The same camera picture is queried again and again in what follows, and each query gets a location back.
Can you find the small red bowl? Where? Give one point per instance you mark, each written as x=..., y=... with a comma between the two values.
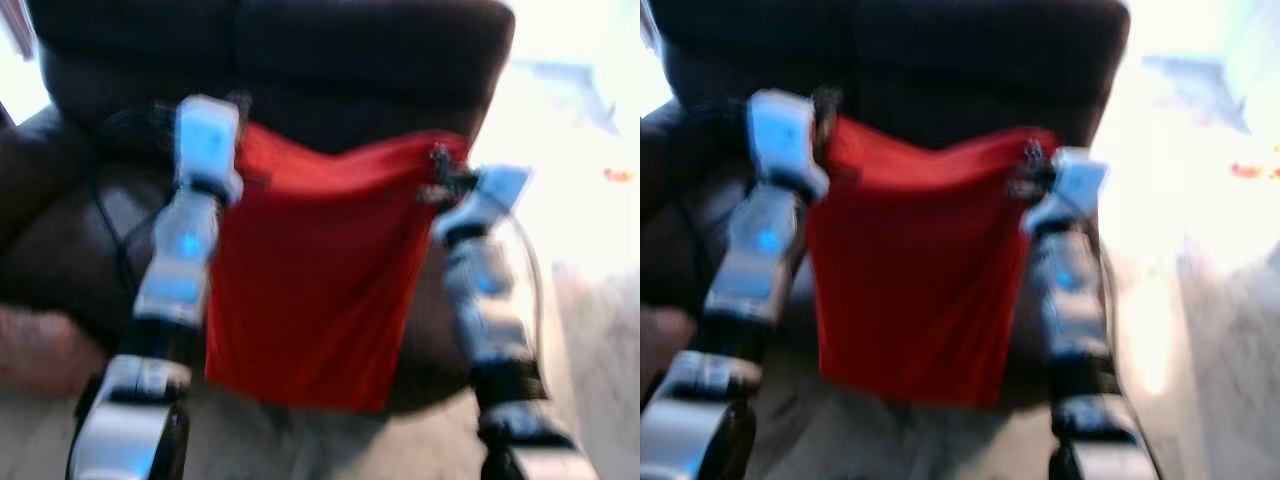
x=1247, y=171
x=618, y=175

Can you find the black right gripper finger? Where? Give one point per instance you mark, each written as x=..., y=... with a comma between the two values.
x=240, y=106
x=827, y=120

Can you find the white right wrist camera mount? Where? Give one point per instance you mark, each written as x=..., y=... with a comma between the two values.
x=497, y=193
x=1078, y=185

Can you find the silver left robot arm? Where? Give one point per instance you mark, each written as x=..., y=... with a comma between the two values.
x=175, y=270
x=760, y=270

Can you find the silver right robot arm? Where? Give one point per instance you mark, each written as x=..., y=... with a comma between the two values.
x=1075, y=300
x=490, y=310

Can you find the red pillow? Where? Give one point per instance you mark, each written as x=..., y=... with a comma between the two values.
x=920, y=280
x=310, y=280

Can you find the dark brown fabric sofa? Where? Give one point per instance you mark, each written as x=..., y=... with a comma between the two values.
x=980, y=60
x=350, y=60

